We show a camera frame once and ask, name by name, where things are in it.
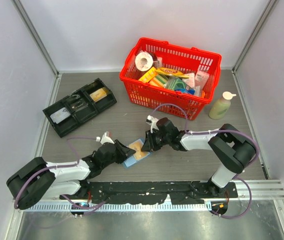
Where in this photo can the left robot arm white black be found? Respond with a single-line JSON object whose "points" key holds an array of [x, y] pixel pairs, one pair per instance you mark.
{"points": [[39, 178]]}

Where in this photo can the yellow chips bag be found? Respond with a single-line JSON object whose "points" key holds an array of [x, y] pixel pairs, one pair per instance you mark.
{"points": [[170, 72]]}

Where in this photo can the red plastic shopping basket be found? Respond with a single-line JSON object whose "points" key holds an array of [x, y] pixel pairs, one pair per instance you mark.
{"points": [[186, 60]]}

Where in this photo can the aluminium frame rail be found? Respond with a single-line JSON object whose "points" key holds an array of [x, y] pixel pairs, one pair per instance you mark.
{"points": [[258, 189]]}

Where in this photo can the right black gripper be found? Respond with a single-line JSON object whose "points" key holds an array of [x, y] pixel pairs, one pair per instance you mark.
{"points": [[149, 145]]}

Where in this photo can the black compartment tray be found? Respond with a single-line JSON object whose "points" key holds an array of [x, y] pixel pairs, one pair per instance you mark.
{"points": [[77, 119]]}

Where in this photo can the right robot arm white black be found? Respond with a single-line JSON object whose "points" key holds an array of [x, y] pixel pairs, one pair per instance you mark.
{"points": [[234, 149]]}

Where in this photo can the white card in tray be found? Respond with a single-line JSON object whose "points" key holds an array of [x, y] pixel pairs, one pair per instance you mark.
{"points": [[60, 115]]}

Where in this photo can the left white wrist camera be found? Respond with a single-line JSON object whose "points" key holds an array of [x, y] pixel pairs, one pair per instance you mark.
{"points": [[105, 138]]}

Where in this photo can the dark brown credit card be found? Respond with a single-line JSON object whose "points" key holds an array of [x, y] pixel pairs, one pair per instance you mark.
{"points": [[78, 105]]}

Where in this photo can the green patterned packet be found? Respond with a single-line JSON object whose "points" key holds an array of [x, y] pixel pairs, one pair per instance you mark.
{"points": [[178, 85]]}

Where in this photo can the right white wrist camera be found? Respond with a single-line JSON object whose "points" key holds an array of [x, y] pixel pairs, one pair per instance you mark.
{"points": [[152, 121]]}

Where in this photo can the pink white packet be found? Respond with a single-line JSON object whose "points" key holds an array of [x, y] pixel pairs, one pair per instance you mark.
{"points": [[201, 78]]}

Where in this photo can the green lotion bottle white cap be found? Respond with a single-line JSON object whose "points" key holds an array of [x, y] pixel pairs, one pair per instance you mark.
{"points": [[221, 106]]}

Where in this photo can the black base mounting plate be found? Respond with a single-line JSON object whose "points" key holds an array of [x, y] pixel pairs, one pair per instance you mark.
{"points": [[152, 192]]}

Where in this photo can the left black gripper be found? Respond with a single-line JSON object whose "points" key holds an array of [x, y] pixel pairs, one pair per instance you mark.
{"points": [[124, 151]]}

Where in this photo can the white slotted cable duct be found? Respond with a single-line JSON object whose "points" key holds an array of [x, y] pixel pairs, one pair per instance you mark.
{"points": [[65, 206]]}

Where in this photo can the yellow orange box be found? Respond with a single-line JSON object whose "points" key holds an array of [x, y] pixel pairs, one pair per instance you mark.
{"points": [[153, 78]]}

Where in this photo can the white tape roll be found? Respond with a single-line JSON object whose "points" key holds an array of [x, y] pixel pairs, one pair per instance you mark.
{"points": [[144, 61]]}

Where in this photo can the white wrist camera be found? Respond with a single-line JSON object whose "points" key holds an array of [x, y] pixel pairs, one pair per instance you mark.
{"points": [[105, 138], [152, 121]]}

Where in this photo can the blue leather card holder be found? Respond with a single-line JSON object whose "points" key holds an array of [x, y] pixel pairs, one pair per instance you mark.
{"points": [[131, 161]]}

